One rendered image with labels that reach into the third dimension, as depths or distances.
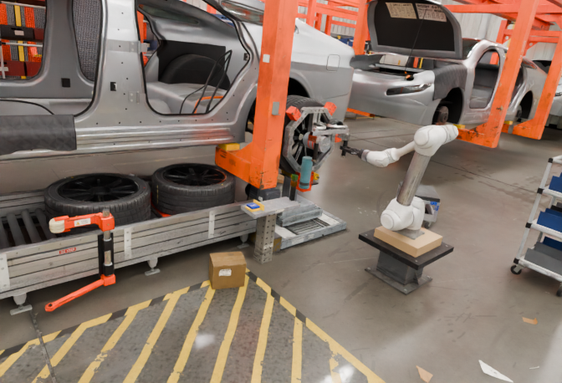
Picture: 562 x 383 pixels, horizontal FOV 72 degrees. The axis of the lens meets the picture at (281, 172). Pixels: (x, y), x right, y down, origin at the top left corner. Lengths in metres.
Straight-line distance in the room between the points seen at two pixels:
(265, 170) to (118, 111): 1.09
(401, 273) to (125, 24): 2.54
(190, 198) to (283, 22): 1.39
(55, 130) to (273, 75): 1.43
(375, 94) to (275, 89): 3.12
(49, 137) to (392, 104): 4.25
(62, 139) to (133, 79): 0.59
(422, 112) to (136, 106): 3.94
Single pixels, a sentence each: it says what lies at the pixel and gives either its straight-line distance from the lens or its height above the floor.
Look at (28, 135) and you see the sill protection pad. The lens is 2.73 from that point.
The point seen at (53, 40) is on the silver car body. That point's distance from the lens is 4.45.
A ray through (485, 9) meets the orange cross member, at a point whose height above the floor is 2.65.
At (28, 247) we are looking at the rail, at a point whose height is 0.39.
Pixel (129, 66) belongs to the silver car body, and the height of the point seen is 1.32.
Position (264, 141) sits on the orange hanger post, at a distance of 2.80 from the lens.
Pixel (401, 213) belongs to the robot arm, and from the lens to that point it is 2.69.
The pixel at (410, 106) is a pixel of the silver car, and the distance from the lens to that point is 5.59.
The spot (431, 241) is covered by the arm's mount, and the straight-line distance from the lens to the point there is 2.97.
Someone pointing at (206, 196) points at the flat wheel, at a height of 0.45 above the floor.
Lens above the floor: 1.55
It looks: 18 degrees down
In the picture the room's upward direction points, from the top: 7 degrees clockwise
